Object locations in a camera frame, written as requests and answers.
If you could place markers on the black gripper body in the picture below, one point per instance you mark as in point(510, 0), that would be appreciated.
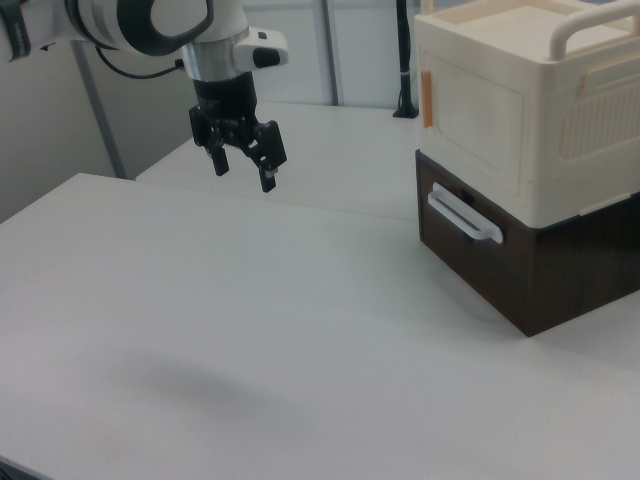
point(225, 97)

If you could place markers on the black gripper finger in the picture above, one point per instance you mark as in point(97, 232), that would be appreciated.
point(219, 162)
point(270, 150)

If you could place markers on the cream cabinet door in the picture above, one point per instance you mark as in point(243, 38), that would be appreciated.
point(475, 125)

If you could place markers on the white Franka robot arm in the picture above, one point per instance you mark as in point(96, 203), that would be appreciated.
point(125, 20)

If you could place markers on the cream plastic cabinet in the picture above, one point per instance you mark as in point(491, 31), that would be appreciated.
point(575, 100)

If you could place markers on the dark brown wooden drawer box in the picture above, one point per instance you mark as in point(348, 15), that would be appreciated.
point(575, 270)

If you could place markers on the grey aluminium frame post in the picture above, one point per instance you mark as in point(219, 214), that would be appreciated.
point(100, 110)
point(334, 50)

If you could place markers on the black camera stand with white tie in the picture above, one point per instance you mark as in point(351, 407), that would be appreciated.
point(405, 50)

